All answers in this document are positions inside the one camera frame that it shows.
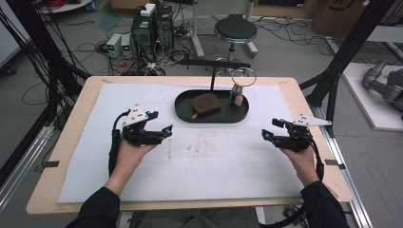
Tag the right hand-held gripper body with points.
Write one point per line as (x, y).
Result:
(294, 139)

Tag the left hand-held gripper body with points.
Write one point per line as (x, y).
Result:
(136, 115)

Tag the key bunch with coloured tags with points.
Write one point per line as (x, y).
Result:
(237, 98)

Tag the black oval tray with hanger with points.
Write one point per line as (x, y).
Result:
(215, 118)

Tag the person's right hand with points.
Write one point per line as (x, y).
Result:
(302, 161)

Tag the person's left hand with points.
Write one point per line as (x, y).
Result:
(131, 156)

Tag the white foam mat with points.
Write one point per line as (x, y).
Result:
(190, 164)

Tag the black tape strip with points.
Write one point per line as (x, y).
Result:
(50, 164)
(334, 163)

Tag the wooden table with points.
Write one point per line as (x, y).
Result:
(76, 126)

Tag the grey power supply unit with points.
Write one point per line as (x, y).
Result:
(114, 44)
(126, 46)

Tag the white floor board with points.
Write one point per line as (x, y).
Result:
(361, 104)

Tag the black computer tower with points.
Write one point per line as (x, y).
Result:
(164, 28)
(143, 34)

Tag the person's lap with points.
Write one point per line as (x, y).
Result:
(193, 220)

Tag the black round stool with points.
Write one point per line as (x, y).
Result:
(236, 30)

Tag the white box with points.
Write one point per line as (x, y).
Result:
(148, 9)

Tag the cardboard box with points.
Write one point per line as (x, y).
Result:
(342, 15)

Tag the aluminium rail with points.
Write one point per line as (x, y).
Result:
(22, 167)
(345, 171)

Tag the black frame post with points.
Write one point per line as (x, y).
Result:
(351, 44)

